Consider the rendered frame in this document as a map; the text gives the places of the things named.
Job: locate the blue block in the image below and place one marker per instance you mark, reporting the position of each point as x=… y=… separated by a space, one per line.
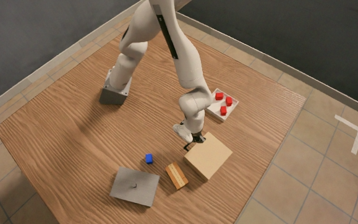
x=149 y=159

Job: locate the grey lid with small knob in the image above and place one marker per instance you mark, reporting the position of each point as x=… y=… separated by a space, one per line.
x=135 y=186

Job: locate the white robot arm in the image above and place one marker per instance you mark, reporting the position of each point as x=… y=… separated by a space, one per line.
x=151 y=17

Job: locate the light wooden cabinet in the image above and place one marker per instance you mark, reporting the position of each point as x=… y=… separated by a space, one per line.
x=206 y=158

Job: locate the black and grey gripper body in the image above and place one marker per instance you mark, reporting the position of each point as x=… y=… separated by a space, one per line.
x=197 y=134

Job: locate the red block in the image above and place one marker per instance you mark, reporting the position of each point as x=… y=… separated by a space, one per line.
x=228 y=101
x=219 y=96
x=223 y=110

